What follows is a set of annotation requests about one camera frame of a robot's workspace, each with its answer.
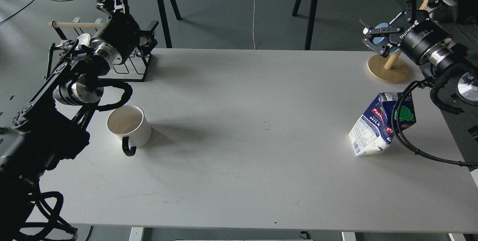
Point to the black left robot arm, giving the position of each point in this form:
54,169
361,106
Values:
53,125

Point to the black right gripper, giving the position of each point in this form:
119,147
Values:
422,37

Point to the white mug black handle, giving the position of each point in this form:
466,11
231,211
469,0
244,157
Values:
130,126

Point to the black wire mug rack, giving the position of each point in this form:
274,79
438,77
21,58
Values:
135,67

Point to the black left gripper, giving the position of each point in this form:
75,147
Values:
120,35

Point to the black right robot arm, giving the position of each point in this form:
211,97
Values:
452,79

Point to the wooden mug tree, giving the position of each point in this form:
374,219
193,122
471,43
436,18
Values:
390,68

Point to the blue metal mug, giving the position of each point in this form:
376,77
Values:
384,40

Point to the blue white milk carton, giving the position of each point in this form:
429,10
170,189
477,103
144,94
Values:
372,133

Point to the black trestle table legs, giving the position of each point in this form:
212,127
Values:
239,6

